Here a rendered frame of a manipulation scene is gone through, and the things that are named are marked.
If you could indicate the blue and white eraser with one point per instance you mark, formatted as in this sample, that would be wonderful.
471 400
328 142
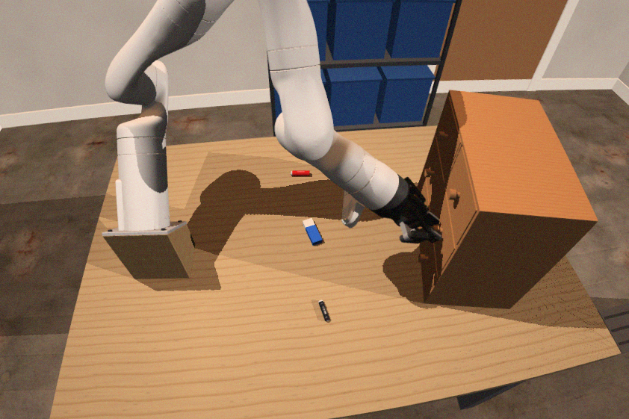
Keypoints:
312 231

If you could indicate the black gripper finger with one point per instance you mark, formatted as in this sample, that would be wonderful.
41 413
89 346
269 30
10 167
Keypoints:
412 234
429 217

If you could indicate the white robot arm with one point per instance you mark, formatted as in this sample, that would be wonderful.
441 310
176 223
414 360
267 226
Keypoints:
309 135

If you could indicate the small orange wooden chest of drawers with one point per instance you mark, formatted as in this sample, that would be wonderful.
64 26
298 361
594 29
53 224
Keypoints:
531 207

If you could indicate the black aaa battery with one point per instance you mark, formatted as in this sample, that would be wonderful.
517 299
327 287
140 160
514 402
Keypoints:
324 311

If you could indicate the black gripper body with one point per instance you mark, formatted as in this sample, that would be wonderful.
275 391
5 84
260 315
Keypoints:
395 209

